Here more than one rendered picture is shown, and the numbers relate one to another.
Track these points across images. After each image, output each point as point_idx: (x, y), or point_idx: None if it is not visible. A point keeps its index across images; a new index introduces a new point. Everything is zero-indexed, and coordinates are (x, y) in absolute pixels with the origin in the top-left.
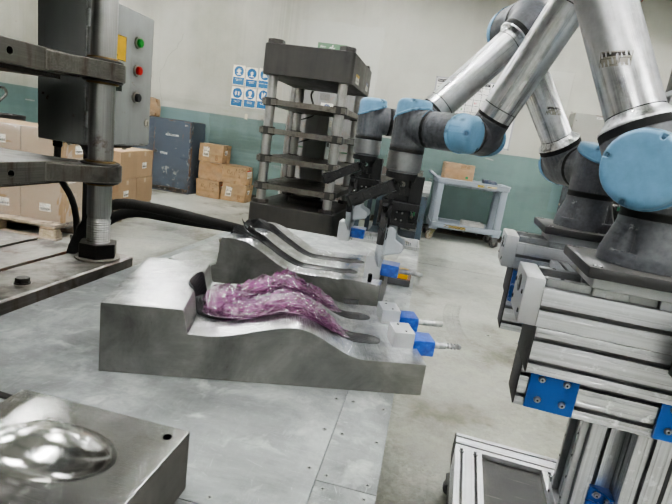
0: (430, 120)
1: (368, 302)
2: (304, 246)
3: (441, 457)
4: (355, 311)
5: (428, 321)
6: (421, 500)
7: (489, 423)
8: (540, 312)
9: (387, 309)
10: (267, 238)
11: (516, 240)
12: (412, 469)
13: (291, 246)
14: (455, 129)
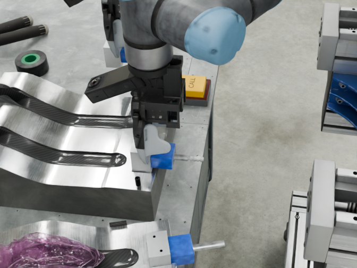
0: (164, 19)
1: (142, 206)
2: (64, 101)
3: (285, 194)
4: (122, 245)
5: (207, 246)
6: (262, 253)
7: (340, 135)
8: (329, 253)
9: (154, 254)
10: (9, 130)
11: (334, 41)
12: (254, 216)
13: (45, 118)
14: (198, 44)
